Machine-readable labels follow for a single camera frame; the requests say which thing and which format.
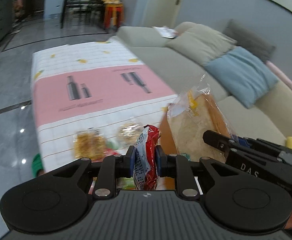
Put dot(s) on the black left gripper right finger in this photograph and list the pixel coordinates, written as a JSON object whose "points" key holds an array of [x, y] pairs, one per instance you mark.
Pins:
{"points": [[220, 200]]}

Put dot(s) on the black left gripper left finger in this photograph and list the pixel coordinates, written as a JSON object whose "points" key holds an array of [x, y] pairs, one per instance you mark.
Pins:
{"points": [[61, 198]]}

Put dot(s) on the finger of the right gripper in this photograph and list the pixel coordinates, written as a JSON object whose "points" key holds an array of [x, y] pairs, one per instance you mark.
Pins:
{"points": [[218, 141]]}

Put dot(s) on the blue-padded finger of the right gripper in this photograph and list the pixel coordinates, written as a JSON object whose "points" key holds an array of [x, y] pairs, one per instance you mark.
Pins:
{"points": [[243, 141]]}

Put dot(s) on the bagged sliced bread loaf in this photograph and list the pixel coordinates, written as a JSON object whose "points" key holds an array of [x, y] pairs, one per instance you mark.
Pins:
{"points": [[193, 113]]}

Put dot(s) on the clear bag yellow snacks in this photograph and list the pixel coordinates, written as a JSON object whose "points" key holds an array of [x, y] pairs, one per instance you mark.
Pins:
{"points": [[89, 143]]}

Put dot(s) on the red white snack bag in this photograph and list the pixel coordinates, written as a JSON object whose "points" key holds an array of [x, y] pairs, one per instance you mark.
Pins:
{"points": [[145, 175]]}

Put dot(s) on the orange cardboard storage box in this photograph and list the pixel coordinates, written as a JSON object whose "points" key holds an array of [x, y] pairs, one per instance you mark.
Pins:
{"points": [[169, 139]]}

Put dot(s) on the beige fabric sofa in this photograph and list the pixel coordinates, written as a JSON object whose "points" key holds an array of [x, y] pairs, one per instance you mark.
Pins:
{"points": [[180, 63]]}

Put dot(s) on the green slipper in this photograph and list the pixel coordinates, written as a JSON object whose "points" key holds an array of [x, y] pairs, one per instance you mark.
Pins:
{"points": [[37, 166]]}

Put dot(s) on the light blue cushion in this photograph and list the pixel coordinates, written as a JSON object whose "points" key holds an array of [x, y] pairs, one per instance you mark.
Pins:
{"points": [[243, 75]]}

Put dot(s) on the pink cushion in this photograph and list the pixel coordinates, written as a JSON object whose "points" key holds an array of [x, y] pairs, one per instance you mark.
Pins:
{"points": [[285, 79]]}

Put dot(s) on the clear bag of peanuts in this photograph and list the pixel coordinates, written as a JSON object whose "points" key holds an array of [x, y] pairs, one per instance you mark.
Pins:
{"points": [[129, 133]]}

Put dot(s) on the beige cushion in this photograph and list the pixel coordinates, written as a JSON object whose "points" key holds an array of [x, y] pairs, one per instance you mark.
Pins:
{"points": [[202, 44]]}

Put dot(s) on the grey cushion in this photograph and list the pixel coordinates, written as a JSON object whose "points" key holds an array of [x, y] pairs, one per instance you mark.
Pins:
{"points": [[249, 40]]}

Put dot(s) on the pink white patterned tablecloth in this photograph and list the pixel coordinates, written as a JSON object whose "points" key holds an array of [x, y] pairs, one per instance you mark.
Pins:
{"points": [[93, 85]]}

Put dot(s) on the papers on sofa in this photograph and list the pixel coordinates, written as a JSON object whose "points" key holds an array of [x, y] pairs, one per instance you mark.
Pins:
{"points": [[166, 32]]}

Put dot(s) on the orange stool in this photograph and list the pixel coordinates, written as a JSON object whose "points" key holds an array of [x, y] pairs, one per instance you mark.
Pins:
{"points": [[114, 15]]}

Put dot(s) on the black dining table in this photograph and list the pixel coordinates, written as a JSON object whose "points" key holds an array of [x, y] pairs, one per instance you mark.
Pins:
{"points": [[87, 5]]}

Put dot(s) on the door with handle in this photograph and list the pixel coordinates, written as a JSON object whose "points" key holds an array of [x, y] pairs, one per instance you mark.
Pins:
{"points": [[159, 13]]}

